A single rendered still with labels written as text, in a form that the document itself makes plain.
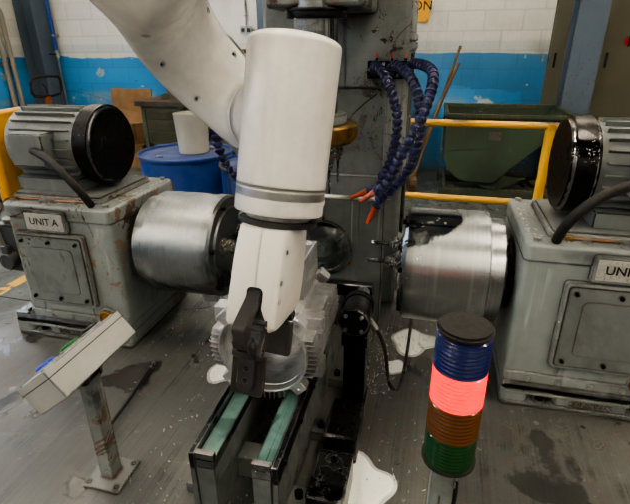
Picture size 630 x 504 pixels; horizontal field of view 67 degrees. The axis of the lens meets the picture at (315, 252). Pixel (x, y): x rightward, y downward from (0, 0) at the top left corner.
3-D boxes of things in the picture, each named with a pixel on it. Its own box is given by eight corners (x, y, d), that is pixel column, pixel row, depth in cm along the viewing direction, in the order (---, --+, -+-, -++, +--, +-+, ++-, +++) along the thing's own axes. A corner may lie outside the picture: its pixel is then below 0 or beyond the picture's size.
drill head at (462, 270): (372, 282, 126) (376, 190, 116) (539, 299, 117) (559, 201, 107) (357, 333, 104) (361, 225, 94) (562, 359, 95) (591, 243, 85)
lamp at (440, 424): (426, 406, 60) (429, 377, 58) (476, 414, 59) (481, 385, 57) (425, 442, 55) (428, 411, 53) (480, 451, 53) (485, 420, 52)
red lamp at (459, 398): (429, 377, 58) (433, 346, 56) (481, 385, 57) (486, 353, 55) (428, 411, 53) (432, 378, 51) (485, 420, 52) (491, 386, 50)
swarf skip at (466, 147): (437, 197, 502) (445, 113, 468) (436, 174, 586) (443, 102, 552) (560, 204, 477) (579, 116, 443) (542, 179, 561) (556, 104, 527)
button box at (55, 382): (112, 348, 84) (92, 326, 83) (137, 331, 81) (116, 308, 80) (40, 416, 69) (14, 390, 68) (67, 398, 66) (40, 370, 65)
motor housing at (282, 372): (252, 331, 104) (247, 251, 97) (338, 342, 100) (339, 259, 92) (214, 391, 86) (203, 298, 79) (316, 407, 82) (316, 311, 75)
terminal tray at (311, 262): (267, 269, 97) (266, 236, 94) (318, 274, 95) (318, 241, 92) (246, 297, 86) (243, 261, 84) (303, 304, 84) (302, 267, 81)
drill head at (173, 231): (146, 259, 141) (132, 176, 131) (264, 271, 133) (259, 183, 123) (91, 300, 118) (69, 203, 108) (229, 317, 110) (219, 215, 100)
